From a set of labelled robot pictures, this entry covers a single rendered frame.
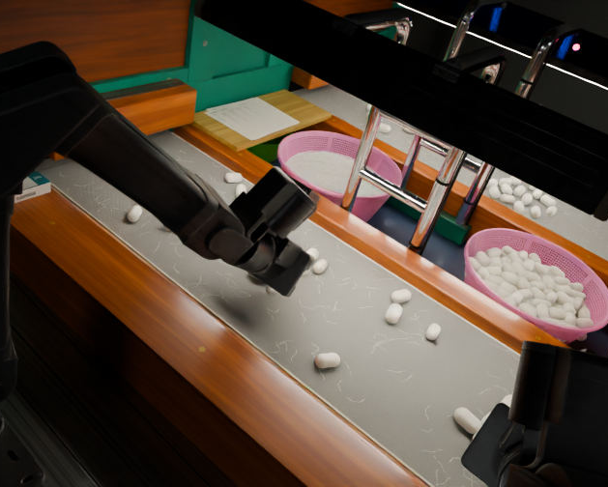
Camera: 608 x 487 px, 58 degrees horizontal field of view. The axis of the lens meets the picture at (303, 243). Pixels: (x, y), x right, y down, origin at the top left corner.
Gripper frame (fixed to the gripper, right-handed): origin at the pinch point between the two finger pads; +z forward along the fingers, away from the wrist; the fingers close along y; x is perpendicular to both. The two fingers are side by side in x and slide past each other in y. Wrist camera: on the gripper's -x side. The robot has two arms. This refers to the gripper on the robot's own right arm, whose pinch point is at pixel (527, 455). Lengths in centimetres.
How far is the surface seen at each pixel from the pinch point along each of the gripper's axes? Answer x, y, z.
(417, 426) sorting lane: 6.0, 10.7, 11.1
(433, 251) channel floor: -19, 29, 51
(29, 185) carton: 10, 75, -1
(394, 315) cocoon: -3.9, 22.3, 19.9
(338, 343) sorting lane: 3.7, 25.5, 13.8
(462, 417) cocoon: 1.9, 6.8, 13.2
